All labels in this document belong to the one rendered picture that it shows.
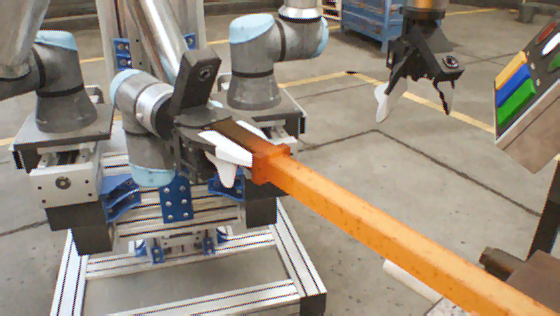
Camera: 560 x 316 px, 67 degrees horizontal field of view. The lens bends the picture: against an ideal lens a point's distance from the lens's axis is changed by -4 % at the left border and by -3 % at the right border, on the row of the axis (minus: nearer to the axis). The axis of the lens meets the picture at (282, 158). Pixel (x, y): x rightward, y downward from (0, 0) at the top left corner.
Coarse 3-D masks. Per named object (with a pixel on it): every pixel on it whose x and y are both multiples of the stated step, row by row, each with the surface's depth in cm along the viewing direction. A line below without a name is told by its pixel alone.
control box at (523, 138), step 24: (528, 48) 85; (552, 48) 70; (552, 72) 64; (552, 96) 60; (528, 120) 63; (552, 120) 62; (504, 144) 66; (528, 144) 65; (552, 144) 63; (528, 168) 66
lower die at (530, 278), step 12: (540, 252) 41; (528, 264) 40; (540, 264) 40; (552, 264) 39; (516, 276) 37; (528, 276) 37; (540, 276) 37; (552, 276) 38; (516, 288) 36; (528, 288) 35; (540, 288) 35; (552, 288) 35; (540, 300) 34; (552, 300) 34
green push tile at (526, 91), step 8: (528, 80) 69; (520, 88) 70; (528, 88) 67; (512, 96) 71; (520, 96) 68; (528, 96) 65; (504, 104) 73; (512, 104) 69; (520, 104) 66; (504, 112) 70; (512, 112) 67; (504, 120) 68
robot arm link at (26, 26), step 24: (0, 0) 74; (24, 0) 72; (48, 0) 76; (0, 24) 77; (24, 24) 77; (0, 48) 82; (24, 48) 84; (0, 72) 86; (24, 72) 90; (0, 96) 91
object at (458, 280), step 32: (224, 128) 52; (256, 160) 47; (288, 160) 47; (288, 192) 46; (320, 192) 42; (352, 224) 40; (384, 224) 39; (384, 256) 38; (416, 256) 35; (448, 256) 35; (448, 288) 34; (480, 288) 32; (512, 288) 32
